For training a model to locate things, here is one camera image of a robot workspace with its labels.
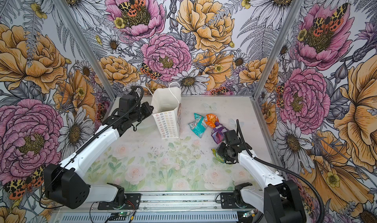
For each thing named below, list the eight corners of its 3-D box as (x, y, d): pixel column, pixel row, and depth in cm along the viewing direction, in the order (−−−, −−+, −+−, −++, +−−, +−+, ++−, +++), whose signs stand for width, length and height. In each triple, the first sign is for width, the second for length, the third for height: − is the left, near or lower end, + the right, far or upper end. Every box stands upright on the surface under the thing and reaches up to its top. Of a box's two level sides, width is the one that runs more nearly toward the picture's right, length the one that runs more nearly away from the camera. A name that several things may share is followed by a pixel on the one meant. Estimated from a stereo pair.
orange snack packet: (202, 127, 105) (202, 121, 99) (207, 117, 110) (208, 111, 105) (213, 132, 102) (214, 126, 97) (217, 121, 108) (219, 115, 102)
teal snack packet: (186, 131, 103) (185, 126, 99) (194, 117, 110) (194, 113, 106) (201, 137, 99) (201, 133, 95) (208, 123, 107) (209, 119, 103)
